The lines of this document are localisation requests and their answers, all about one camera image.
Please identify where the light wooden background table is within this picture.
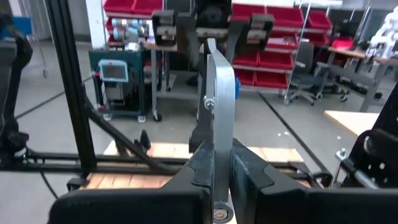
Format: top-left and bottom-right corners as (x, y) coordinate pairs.
(324, 110), (381, 137)

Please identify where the grey office chair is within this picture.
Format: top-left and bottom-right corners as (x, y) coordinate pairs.
(284, 41), (333, 107)

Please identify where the teal equipment cart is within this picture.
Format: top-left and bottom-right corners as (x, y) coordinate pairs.
(88, 49), (149, 123)

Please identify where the grey-legged wooden desk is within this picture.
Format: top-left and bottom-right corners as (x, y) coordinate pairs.
(316, 45), (398, 113)

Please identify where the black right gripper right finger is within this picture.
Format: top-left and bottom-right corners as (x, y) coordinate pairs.
(229, 138), (398, 224)

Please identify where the hacksaw silver frame black handle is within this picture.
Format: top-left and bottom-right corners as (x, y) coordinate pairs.
(188, 37), (238, 224)

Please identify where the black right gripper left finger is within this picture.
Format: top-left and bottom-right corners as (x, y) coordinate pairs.
(48, 139), (216, 224)

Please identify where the white humanoid robot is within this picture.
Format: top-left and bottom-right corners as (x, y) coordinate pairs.
(366, 13), (398, 60)

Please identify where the black aluminium table frame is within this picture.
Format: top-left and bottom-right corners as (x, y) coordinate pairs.
(0, 0), (333, 192)

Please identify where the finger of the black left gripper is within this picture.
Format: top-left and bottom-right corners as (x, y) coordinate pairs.
(177, 13), (206, 68)
(224, 21), (250, 63)

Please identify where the wooden-top workbench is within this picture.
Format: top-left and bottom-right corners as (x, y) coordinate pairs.
(144, 39), (200, 123)

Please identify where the black corner bracket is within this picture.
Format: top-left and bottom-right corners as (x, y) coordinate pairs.
(132, 128), (154, 151)

